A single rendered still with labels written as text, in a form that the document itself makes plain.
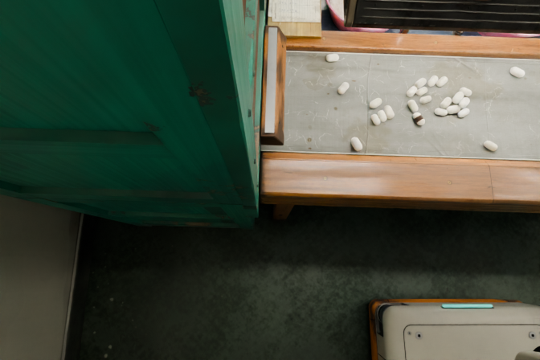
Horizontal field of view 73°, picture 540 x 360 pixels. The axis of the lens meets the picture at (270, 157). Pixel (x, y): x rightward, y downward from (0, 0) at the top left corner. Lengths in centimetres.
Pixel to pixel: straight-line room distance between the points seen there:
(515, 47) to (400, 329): 97
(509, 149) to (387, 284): 85
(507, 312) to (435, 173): 77
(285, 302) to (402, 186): 88
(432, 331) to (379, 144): 77
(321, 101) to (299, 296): 94
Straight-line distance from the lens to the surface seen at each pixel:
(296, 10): 111
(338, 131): 100
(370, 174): 96
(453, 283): 186
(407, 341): 150
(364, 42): 110
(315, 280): 168
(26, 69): 32
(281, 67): 95
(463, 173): 105
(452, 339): 156
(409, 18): 78
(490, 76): 122
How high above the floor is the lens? 166
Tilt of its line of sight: 75 degrees down
